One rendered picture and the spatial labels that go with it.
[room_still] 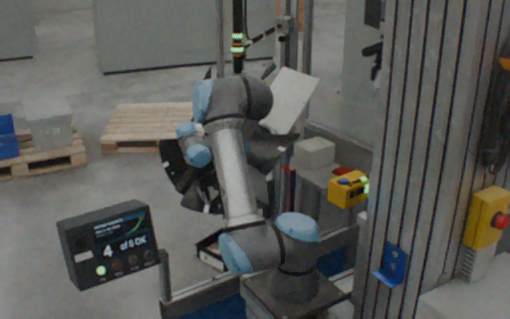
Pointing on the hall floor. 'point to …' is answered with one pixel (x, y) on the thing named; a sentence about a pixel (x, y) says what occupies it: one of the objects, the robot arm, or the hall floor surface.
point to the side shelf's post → (315, 205)
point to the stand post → (280, 186)
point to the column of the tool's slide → (293, 28)
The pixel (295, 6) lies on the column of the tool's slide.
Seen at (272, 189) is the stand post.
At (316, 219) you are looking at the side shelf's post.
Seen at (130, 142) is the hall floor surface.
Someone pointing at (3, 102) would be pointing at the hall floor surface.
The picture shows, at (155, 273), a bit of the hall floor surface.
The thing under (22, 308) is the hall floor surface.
